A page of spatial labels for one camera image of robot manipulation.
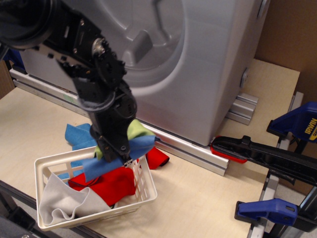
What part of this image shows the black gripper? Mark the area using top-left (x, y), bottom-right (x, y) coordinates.
top-left (89, 81), bottom-right (137, 165)

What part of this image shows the green cloth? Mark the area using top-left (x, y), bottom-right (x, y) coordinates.
top-left (93, 119), bottom-right (156, 161)

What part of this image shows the dark blue cloth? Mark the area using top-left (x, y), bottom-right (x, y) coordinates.
top-left (82, 135), bottom-right (156, 182)

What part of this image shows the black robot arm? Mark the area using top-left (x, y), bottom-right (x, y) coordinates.
top-left (0, 0), bottom-right (137, 165)

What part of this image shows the white plastic laundry basket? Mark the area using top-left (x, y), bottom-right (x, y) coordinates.
top-left (34, 147), bottom-right (157, 231)

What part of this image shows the grey toy washing machine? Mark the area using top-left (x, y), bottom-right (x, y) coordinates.
top-left (17, 0), bottom-right (271, 146)

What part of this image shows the blue clamp behind machine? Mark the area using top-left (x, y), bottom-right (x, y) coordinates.
top-left (3, 49), bottom-right (25, 71)

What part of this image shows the light blue cloth on table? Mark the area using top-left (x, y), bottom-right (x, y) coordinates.
top-left (58, 123), bottom-right (97, 179)

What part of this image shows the red cloth on table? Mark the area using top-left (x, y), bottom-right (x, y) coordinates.
top-left (146, 147), bottom-right (169, 170)

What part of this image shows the red cloth in basket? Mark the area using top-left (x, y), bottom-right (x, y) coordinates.
top-left (68, 167), bottom-right (136, 206)

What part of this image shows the grey cloth in basket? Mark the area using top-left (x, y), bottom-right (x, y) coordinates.
top-left (38, 174), bottom-right (111, 226)

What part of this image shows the short aluminium extrusion block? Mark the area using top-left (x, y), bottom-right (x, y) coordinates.
top-left (226, 93), bottom-right (259, 125)

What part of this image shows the blue clamp lower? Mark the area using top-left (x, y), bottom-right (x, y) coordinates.
top-left (234, 185), bottom-right (317, 233)

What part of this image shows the blue Irwin clamp upper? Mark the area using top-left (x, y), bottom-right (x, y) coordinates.
top-left (266, 102), bottom-right (317, 154)

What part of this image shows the brown cardboard panel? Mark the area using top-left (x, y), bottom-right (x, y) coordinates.
top-left (256, 0), bottom-right (317, 102)

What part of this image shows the long aluminium extrusion rail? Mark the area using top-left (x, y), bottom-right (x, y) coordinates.
top-left (9, 69), bottom-right (229, 176)

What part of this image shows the black metal frame bar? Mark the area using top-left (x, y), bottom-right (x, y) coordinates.
top-left (0, 180), bottom-right (105, 238)

